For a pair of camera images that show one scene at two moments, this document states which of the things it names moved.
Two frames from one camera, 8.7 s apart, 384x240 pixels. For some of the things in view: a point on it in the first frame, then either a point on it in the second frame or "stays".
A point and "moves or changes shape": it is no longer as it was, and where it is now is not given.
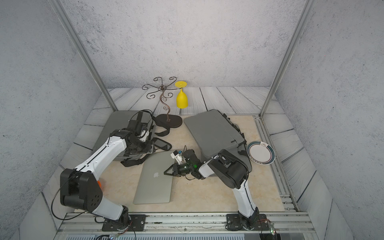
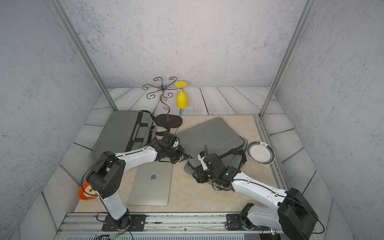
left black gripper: [149, 148] to [182, 156]
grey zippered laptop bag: [135, 125] stays
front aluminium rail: [289, 226] stays
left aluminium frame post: [84, 53] stays
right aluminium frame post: [306, 11] stays
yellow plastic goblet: [182, 98] stays
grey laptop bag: [211, 131] moves or changes shape
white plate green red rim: [261, 153] stays
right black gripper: [175, 170] to [199, 177]
